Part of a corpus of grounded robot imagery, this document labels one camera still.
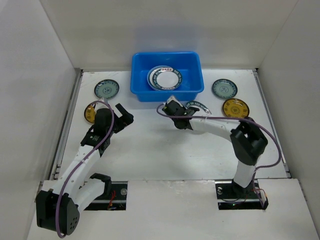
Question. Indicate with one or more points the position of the yellow patterned plate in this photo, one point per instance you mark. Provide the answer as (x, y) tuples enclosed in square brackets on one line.
[(89, 113), (235, 108)]

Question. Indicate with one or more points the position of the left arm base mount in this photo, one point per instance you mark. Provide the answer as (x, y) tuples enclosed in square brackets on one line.
[(114, 196)]

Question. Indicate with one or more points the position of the blue plastic bin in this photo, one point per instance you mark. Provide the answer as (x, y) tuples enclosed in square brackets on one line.
[(186, 62)]

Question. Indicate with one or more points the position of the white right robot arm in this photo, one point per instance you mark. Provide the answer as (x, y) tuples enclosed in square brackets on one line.
[(247, 140)]

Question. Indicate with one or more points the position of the celadon blue pattern plate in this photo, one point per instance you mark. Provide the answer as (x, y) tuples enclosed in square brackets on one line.
[(107, 88), (224, 89)]

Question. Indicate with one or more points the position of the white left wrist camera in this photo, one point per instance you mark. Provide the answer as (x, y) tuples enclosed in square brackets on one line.
[(100, 104)]

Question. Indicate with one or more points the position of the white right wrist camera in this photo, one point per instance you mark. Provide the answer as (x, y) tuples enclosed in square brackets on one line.
[(172, 98)]

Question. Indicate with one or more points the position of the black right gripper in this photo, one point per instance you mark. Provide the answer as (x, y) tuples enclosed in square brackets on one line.
[(176, 110)]

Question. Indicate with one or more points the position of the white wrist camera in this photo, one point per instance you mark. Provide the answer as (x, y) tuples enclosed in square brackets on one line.
[(100, 104), (172, 98)]

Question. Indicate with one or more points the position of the celadon blue pattern plate right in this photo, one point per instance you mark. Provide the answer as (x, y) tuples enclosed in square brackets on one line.
[(224, 89)]

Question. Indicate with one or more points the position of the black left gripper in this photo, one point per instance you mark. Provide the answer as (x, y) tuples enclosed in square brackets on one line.
[(123, 121)]

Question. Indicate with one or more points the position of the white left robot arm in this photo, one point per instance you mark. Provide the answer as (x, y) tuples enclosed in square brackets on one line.
[(59, 208)]

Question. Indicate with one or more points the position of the celadon blue pattern plate left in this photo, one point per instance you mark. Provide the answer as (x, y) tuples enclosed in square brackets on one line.
[(107, 88)]

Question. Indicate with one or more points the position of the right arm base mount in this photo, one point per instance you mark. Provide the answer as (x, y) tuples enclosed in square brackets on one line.
[(230, 196)]

